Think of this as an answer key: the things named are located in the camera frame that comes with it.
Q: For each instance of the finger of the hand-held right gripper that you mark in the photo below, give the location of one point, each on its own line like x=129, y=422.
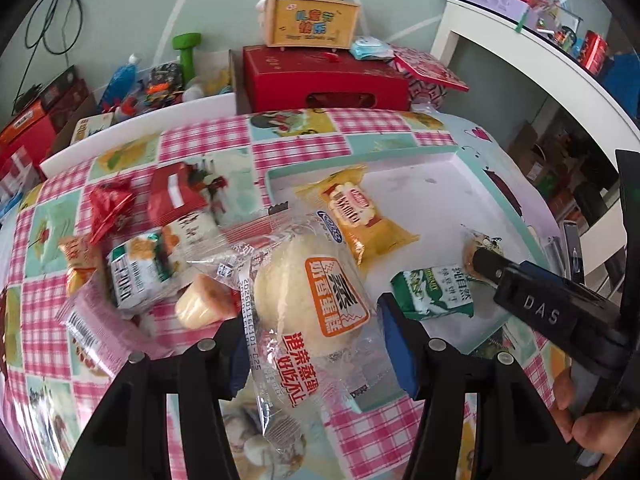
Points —
x=545, y=271
x=490, y=266

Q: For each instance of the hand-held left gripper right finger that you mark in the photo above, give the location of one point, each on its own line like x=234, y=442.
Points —
x=400, y=345

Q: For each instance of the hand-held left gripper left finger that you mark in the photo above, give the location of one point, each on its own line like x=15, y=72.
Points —
x=237, y=385

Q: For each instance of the small round pastry packet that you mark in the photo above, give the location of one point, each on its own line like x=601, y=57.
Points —
x=469, y=260

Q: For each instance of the teal white tray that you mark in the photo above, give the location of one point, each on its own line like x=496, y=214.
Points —
x=425, y=195

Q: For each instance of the clear steamed cake packet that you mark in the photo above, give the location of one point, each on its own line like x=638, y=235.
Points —
x=300, y=280

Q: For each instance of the white cookie snack packet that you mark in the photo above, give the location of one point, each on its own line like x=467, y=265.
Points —
x=192, y=232

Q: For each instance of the person's right hand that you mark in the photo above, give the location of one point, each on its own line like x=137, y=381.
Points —
x=600, y=432

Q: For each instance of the green white snack packet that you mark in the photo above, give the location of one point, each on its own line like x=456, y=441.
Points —
x=430, y=292

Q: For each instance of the yellow snack packet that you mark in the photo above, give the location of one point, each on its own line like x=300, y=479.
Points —
x=370, y=230

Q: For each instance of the pink snack packet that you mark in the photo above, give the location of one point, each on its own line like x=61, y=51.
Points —
x=100, y=325

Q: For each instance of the green white biscuit packet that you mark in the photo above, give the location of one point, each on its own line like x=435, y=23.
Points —
x=132, y=270

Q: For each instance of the pink checkered tablecloth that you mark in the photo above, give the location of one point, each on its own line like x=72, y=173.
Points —
x=380, y=135

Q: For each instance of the red rectangular snack packet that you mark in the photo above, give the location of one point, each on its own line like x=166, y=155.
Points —
x=172, y=195

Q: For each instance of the orange snack packet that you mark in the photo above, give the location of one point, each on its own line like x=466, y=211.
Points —
x=77, y=260

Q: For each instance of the red patterned flat box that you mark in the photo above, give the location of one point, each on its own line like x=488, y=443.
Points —
x=430, y=70

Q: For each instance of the red triangular snack packet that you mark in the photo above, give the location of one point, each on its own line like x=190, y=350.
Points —
x=110, y=205

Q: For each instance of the red tin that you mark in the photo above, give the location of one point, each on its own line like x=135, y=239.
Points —
x=595, y=52

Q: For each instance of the white side table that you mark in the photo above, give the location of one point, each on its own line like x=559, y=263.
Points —
x=500, y=30

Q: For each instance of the light blue wipes pack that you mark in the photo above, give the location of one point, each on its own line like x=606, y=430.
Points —
x=370, y=49

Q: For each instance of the large red gift box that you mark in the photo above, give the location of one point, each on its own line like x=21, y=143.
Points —
x=300, y=75

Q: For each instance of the white foam board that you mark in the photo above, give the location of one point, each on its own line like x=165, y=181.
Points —
x=150, y=120

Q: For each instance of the yellow white flat box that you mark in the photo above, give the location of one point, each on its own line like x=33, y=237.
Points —
x=92, y=127

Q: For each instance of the white plastic bottle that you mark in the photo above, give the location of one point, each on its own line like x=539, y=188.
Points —
x=194, y=91

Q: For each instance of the yellow suitcase-shaped box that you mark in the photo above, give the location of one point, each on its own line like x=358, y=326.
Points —
x=310, y=20

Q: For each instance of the clear plastic box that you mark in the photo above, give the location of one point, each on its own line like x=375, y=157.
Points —
x=17, y=172

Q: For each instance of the dark colourful bag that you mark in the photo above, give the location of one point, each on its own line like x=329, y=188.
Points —
x=165, y=77

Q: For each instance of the blue bottle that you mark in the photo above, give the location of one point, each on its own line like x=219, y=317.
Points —
x=120, y=82

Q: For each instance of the green dumbbell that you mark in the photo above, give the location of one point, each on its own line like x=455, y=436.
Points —
x=187, y=60

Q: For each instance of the dark brown box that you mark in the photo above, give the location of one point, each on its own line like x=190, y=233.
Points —
x=55, y=92

